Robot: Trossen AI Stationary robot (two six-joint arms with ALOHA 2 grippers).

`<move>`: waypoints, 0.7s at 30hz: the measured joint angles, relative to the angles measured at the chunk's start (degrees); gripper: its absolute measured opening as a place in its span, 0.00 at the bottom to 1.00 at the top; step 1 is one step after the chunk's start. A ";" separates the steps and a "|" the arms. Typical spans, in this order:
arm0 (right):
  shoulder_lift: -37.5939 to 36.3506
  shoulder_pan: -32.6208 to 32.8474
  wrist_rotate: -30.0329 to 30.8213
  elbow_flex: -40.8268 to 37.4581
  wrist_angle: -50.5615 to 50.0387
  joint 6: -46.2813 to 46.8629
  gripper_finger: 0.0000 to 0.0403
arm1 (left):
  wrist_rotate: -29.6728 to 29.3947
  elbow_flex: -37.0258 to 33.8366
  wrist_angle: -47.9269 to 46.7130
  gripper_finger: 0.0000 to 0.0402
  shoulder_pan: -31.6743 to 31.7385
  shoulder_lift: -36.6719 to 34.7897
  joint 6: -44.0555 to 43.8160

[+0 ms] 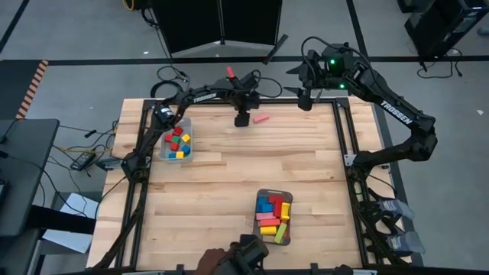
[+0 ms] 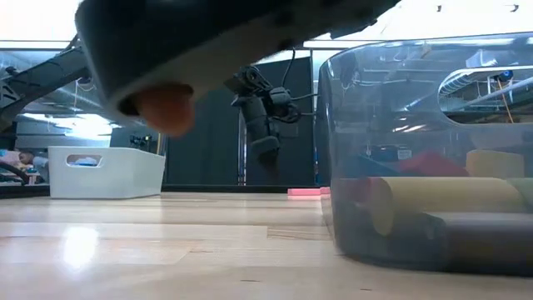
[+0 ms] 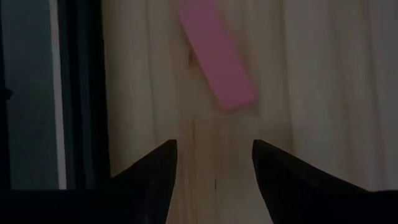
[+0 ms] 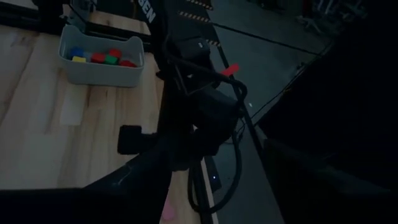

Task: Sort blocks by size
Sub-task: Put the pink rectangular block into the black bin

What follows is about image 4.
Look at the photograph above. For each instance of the red tape flag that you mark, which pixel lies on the red tape flag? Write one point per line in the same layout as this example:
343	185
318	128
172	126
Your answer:
230	69

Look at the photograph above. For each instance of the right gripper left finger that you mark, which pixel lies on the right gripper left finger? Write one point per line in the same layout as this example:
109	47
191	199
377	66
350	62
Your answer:
140	186

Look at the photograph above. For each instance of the light grey plastic bin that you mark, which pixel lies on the light grey plastic bin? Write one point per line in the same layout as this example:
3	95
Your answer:
99	76

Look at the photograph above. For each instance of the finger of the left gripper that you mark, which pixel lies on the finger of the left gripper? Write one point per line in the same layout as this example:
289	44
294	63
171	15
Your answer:
129	140

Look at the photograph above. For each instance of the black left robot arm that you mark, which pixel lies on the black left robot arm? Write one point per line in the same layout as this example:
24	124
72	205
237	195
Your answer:
164	102

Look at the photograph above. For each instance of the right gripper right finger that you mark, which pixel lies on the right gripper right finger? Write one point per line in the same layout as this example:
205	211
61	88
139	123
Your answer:
311	193

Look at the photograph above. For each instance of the yellow wooden cube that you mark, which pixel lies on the yellow wooden cube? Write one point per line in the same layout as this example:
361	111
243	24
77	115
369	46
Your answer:
79	59

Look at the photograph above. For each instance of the dark green wooden cube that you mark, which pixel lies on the dark green wooden cube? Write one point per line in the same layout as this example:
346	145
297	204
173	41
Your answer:
111	60

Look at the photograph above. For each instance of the orange black hazard tape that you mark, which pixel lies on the orange black hazard tape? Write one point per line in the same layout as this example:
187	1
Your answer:
194	16

